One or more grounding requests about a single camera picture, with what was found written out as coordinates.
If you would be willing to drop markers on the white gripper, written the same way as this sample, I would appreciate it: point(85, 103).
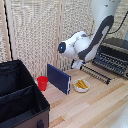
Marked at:
point(77, 63)

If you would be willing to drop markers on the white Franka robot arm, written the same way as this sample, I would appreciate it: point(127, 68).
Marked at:
point(90, 36)

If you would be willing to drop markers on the black toaster oven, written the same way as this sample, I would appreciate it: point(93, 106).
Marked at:
point(113, 56)

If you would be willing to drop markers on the yellow fries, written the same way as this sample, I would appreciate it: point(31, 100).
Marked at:
point(81, 84)

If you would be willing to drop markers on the white bowl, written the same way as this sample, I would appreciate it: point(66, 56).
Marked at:
point(81, 85)

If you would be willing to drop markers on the dark blue box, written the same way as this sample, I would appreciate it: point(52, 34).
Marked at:
point(59, 78)

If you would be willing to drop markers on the red plastic cup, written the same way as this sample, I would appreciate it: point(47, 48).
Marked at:
point(42, 83)

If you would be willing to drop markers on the beige woven folding screen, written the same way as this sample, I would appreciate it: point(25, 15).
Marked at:
point(30, 30)

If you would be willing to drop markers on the black fabric storage box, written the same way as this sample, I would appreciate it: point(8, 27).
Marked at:
point(18, 96)

